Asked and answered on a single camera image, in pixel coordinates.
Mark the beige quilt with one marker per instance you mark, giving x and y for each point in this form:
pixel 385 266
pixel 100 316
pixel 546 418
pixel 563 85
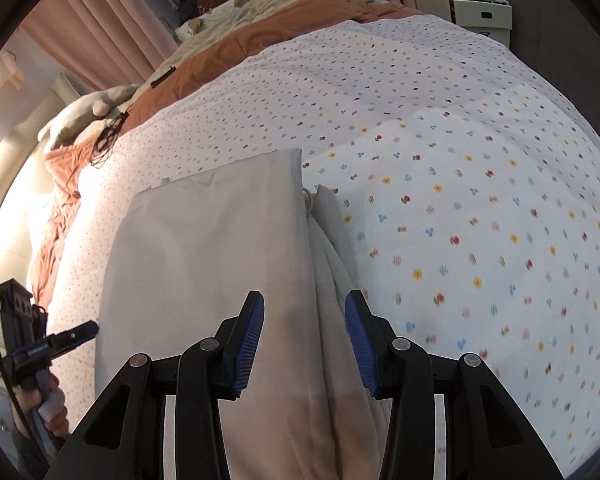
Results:
pixel 280 0

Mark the beige pillowcase cloth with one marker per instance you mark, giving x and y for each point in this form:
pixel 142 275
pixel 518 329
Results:
pixel 205 250

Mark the white plush pillow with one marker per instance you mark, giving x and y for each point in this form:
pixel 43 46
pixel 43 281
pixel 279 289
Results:
pixel 90 110

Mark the white padded headboard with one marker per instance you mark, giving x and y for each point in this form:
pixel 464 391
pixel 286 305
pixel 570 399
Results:
pixel 10 185

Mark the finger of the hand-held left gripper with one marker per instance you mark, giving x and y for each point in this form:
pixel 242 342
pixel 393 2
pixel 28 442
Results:
pixel 75 336

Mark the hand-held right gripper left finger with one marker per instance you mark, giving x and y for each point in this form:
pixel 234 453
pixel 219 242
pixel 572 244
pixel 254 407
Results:
pixel 247 345

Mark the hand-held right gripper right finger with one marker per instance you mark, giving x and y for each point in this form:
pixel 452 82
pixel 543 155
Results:
pixel 362 340

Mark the wide pink curtain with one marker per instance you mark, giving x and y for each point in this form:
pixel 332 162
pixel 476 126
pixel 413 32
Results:
pixel 95 20

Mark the person's left hand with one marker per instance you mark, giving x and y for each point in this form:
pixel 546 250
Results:
pixel 55 425

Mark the brown plush toy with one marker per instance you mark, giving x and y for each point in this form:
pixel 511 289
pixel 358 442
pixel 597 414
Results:
pixel 212 0

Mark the orange blanket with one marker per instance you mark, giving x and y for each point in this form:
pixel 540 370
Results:
pixel 260 35

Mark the white floral bed cover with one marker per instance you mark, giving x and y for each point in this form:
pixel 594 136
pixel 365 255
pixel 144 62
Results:
pixel 455 160

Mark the white nightstand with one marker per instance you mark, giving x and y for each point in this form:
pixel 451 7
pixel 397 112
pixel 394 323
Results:
pixel 480 15

